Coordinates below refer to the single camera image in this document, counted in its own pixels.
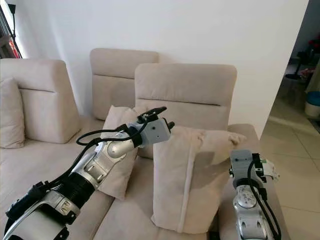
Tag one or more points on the beige pillow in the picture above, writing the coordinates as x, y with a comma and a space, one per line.
11, 117
116, 120
195, 185

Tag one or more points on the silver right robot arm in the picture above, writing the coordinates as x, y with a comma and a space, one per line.
247, 205

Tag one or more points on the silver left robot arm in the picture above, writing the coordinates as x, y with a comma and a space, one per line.
90, 175

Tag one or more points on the beige sofa backrest cushion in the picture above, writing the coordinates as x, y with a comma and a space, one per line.
47, 107
115, 80
200, 92

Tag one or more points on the beige fabric sofa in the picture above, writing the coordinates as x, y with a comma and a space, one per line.
50, 185

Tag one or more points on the black floor lamp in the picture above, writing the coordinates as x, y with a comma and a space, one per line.
14, 27

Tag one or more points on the black standing fan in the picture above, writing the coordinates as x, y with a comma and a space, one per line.
294, 65

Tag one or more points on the red hanging ornament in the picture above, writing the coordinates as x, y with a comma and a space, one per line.
13, 46

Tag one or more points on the red flowers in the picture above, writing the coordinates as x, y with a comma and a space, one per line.
314, 46

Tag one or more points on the dark curtain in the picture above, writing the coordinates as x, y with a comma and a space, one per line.
5, 35

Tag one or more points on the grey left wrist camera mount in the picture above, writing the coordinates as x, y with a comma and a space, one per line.
156, 132

